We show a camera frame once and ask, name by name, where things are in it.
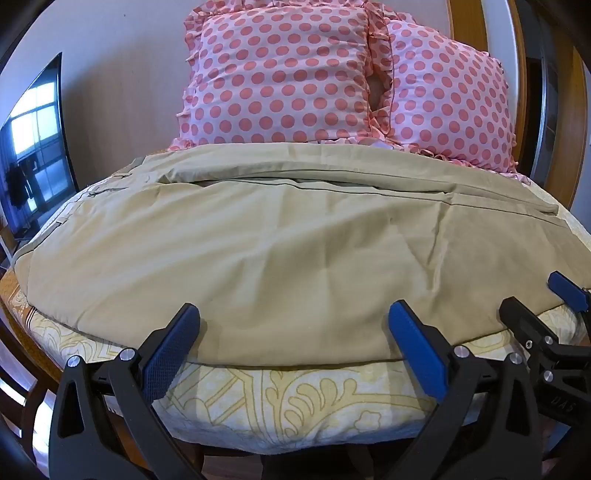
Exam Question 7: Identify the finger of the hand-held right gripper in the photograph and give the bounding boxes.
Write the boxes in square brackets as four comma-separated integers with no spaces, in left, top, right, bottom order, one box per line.
[547,271,591,325]
[498,297,563,366]

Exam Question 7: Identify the yellow patterned bed sheet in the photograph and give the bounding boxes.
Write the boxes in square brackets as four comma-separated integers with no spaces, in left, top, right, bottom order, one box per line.
[0,173,591,459]

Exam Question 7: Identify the beige pants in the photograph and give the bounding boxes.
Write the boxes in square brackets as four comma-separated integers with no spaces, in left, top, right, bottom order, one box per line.
[11,143,576,370]

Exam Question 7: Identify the black flat screen television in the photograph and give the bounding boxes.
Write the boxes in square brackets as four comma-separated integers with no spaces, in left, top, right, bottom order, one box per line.
[0,52,80,241]

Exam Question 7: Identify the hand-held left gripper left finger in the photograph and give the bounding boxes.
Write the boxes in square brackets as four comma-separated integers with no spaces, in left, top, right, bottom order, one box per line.
[48,302,202,480]

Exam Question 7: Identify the pink polka dot pillow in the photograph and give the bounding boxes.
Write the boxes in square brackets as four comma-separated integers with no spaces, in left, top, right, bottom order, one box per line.
[369,8,521,174]
[168,0,399,151]

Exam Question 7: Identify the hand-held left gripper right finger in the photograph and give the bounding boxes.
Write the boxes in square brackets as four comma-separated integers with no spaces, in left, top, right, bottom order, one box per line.
[388,299,551,480]

